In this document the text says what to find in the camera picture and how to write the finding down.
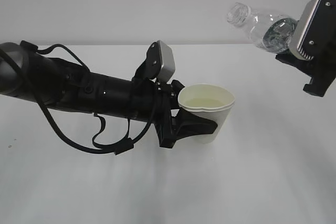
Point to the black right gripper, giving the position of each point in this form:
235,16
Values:
319,42

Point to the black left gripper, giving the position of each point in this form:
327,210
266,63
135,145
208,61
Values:
162,98

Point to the white paper cup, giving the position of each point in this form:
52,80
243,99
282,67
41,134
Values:
209,102

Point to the clear green-label water bottle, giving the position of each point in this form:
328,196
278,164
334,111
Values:
267,29

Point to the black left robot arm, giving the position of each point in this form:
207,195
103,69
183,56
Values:
28,73

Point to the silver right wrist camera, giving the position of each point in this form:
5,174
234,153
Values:
301,30

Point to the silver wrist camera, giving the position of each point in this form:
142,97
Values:
301,30
158,64

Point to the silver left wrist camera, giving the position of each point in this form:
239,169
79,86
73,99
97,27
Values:
158,64

